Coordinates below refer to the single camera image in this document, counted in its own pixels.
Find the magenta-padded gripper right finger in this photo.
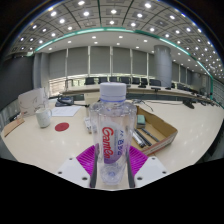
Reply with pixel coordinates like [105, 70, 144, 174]
[126, 145, 169, 188]

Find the group of ceiling lights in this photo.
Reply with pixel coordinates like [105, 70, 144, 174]
[13, 0, 224, 78]

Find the white ceramic mug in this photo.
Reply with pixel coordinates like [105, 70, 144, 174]
[35, 106, 53, 129]

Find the black desk microphone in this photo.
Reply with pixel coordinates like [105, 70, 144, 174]
[182, 99, 196, 110]

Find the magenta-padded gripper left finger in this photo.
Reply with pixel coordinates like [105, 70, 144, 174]
[55, 145, 98, 188]

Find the clear plastic water bottle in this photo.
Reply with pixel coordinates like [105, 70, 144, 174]
[88, 82, 138, 187]

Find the small green block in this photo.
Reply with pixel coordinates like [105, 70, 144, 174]
[136, 114, 147, 128]

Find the black desk console unit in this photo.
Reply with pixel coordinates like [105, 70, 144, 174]
[54, 95, 75, 108]

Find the black pen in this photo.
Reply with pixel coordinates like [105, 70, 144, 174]
[133, 129, 152, 148]
[141, 127, 160, 143]

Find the group of black desk units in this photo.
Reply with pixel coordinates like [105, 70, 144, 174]
[138, 83, 173, 93]

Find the thin dark cable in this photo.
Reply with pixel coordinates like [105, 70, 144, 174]
[133, 98, 185, 112]

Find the flat round red coaster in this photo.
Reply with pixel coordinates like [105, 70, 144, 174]
[54, 122, 70, 132]

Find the white remote control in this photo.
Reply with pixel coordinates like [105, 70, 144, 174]
[83, 116, 94, 135]

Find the long curved conference desk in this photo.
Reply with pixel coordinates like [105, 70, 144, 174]
[59, 83, 214, 103]

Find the brown open cardboard box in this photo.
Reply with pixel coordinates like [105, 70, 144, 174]
[130, 105, 179, 157]

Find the white cardboard paper box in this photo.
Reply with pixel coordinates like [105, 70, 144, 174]
[17, 87, 50, 118]

